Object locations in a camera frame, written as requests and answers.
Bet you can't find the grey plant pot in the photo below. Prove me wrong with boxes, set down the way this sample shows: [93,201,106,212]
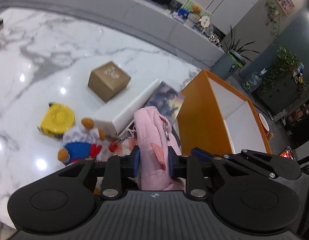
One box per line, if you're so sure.
[211,49,246,80]

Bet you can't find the pink backpack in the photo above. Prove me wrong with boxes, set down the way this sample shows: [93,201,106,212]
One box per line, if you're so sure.
[134,106,185,191]

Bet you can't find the smartphone lit screen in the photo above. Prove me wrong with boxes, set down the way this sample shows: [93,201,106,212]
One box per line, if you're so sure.
[279,146,295,160]

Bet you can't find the water bottle jug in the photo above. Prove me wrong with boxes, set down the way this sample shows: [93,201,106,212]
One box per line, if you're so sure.
[241,68,267,93]

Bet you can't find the brown cardboard box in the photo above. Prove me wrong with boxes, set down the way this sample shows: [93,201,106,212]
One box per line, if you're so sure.
[88,61,131,102]

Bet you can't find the green potted plant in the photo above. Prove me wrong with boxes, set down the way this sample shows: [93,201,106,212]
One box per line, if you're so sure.
[222,26,260,63]

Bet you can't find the red mug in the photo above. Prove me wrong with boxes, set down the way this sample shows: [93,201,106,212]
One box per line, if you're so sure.
[259,113,274,141]

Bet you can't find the yellow minion toy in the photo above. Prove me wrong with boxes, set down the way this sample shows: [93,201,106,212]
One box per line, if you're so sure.
[37,102,75,139]

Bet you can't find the dark shelf with vines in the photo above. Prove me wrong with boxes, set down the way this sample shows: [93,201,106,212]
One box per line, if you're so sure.
[252,46,306,115]

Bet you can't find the orange storage box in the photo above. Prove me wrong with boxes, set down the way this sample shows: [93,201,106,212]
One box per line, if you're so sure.
[177,69,271,156]

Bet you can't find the red keychain charm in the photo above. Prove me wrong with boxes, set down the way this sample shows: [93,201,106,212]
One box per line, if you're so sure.
[108,129,135,153]

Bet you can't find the framed wall picture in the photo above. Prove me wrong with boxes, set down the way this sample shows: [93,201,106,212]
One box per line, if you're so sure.
[276,0,295,16]

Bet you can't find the white long box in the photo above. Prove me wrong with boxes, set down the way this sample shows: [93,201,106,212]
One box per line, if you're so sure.
[91,78,161,137]

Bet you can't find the teddy bear blue outfit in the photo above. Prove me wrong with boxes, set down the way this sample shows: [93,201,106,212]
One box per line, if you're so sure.
[57,118,106,166]

